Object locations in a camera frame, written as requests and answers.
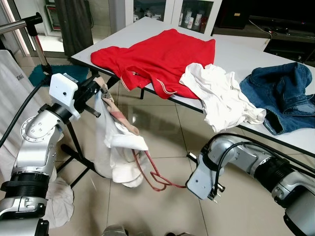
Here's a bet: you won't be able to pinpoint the black television stand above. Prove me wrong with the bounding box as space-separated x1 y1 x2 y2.
217 0 315 62

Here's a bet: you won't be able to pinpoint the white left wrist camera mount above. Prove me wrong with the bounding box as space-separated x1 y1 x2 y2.
49 73 82 121

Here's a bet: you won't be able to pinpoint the black flat television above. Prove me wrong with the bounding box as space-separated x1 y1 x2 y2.
249 0 315 23

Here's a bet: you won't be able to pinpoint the tall black speaker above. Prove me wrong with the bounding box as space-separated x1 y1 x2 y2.
219 0 249 29

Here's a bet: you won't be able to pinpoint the teal rug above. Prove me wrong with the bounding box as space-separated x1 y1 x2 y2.
28 65 89 88

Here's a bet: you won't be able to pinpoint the crumpled white shirt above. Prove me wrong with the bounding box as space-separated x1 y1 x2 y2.
180 63 266 133

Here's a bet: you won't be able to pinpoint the white red wall device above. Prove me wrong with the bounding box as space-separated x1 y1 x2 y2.
45 0 62 18

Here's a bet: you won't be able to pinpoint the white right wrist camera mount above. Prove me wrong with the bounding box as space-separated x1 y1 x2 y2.
186 156 222 201

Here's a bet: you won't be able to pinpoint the blue jeans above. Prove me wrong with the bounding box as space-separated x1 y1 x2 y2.
240 62 315 136

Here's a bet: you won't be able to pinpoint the grey curtain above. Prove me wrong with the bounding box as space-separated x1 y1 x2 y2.
54 0 94 57

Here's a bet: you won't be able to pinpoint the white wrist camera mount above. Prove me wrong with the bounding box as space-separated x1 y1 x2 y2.
49 73 82 121
186 156 222 201

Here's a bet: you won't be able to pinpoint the white table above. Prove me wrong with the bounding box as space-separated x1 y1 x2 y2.
70 17 315 155

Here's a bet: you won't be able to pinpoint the white glass-door cabinet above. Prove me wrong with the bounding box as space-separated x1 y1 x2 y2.
111 0 224 36

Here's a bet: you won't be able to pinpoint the red polo shirt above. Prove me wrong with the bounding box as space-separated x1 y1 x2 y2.
91 29 216 100

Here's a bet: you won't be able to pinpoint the red plastic hanger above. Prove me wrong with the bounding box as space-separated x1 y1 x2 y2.
132 147 190 191

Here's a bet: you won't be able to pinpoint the chrome and black clothes rack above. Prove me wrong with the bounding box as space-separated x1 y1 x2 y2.
0 13 95 188

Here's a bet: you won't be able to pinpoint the white blouse with dark buttons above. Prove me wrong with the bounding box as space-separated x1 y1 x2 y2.
94 76 149 188

